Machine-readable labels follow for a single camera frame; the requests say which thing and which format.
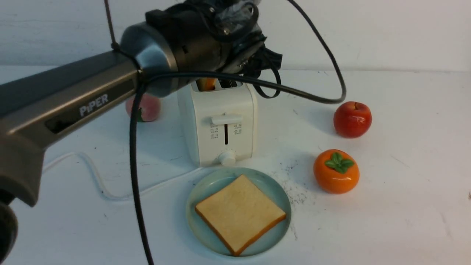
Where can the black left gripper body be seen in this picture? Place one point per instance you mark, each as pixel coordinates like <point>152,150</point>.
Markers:
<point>215,35</point>

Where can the toast slice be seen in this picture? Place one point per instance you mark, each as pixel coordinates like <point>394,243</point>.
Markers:
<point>239,214</point>
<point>206,84</point>

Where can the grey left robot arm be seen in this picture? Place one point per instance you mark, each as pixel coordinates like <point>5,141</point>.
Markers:
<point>39,110</point>

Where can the white two-slot toaster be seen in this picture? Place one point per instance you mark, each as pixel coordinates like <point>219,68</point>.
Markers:
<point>220,126</point>

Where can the pink peach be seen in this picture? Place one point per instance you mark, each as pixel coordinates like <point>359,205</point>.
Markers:
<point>149,109</point>

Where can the light green round plate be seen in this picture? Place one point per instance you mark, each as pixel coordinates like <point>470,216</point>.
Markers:
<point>214,182</point>

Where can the red apple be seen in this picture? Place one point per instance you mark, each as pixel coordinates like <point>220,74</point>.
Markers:
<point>352,119</point>

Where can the orange persimmon with leaf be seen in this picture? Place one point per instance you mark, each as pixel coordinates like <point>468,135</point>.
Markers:
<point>336,172</point>

